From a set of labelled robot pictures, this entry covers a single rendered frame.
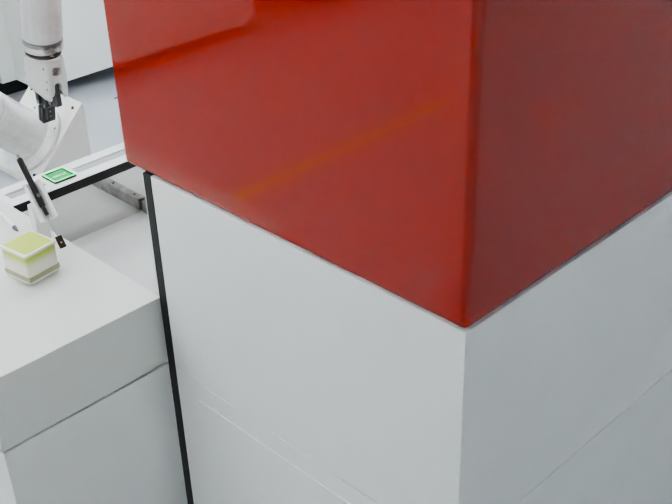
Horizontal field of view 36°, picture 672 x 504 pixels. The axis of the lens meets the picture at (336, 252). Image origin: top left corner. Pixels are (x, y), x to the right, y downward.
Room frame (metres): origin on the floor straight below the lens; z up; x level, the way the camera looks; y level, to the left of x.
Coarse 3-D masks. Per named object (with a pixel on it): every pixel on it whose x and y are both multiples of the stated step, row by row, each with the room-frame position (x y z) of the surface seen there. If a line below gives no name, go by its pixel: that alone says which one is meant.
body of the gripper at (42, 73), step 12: (24, 60) 2.12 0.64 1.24; (36, 60) 2.08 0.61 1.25; (48, 60) 2.07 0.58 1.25; (60, 60) 2.08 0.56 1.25; (24, 72) 2.13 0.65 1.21; (36, 72) 2.08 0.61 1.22; (48, 72) 2.06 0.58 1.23; (60, 72) 2.08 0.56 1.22; (36, 84) 2.09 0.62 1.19; (48, 84) 2.06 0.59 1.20; (60, 84) 2.09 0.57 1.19; (48, 96) 2.07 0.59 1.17
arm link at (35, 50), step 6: (24, 42) 2.07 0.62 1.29; (60, 42) 2.09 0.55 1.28; (24, 48) 2.07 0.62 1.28; (30, 48) 2.06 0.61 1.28; (36, 48) 2.06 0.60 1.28; (42, 48) 2.06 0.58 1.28; (48, 48) 2.06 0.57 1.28; (54, 48) 2.07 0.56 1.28; (60, 48) 2.08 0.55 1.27; (30, 54) 2.06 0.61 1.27; (36, 54) 2.06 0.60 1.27; (42, 54) 2.06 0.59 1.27; (48, 54) 2.07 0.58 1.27
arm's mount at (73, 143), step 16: (32, 96) 2.56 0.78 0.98; (64, 112) 2.45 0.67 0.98; (80, 112) 2.44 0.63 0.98; (64, 128) 2.41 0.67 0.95; (80, 128) 2.43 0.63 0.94; (64, 144) 2.40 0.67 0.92; (80, 144) 2.43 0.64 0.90; (0, 160) 2.46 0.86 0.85; (48, 160) 2.36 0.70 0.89; (64, 160) 2.39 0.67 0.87; (16, 176) 2.40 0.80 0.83; (32, 176) 2.35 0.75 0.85
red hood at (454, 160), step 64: (128, 0) 1.58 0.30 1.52; (192, 0) 1.46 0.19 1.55; (256, 0) 1.36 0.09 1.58; (320, 0) 1.27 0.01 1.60; (384, 0) 1.20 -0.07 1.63; (448, 0) 1.13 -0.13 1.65; (512, 0) 1.14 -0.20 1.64; (576, 0) 1.23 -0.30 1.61; (640, 0) 1.33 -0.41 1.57; (128, 64) 1.60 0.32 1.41; (192, 64) 1.47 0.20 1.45; (256, 64) 1.37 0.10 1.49; (320, 64) 1.28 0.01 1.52; (384, 64) 1.20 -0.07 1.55; (448, 64) 1.13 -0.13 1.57; (512, 64) 1.14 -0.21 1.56; (576, 64) 1.24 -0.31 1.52; (640, 64) 1.35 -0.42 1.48; (128, 128) 1.61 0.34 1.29; (192, 128) 1.49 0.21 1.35; (256, 128) 1.38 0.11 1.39; (320, 128) 1.28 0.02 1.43; (384, 128) 1.20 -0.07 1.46; (448, 128) 1.12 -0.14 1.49; (512, 128) 1.15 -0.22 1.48; (576, 128) 1.25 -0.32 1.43; (640, 128) 1.37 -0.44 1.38; (192, 192) 1.50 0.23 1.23; (256, 192) 1.38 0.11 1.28; (320, 192) 1.28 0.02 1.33; (384, 192) 1.20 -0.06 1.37; (448, 192) 1.12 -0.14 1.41; (512, 192) 1.15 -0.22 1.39; (576, 192) 1.26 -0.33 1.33; (640, 192) 1.38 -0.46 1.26; (320, 256) 1.29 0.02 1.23; (384, 256) 1.20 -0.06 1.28; (448, 256) 1.12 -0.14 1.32; (512, 256) 1.16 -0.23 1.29; (448, 320) 1.12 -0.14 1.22
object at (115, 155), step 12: (120, 144) 2.29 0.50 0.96; (96, 156) 2.22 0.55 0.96; (108, 156) 2.23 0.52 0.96; (120, 156) 2.22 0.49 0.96; (72, 168) 2.16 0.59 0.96; (84, 168) 2.17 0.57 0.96; (96, 168) 2.16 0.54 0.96; (108, 168) 2.16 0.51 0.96; (24, 180) 2.11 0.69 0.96; (72, 180) 2.10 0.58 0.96; (0, 192) 2.05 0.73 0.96; (12, 192) 2.06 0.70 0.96; (24, 192) 2.06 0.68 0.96; (12, 204) 2.00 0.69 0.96
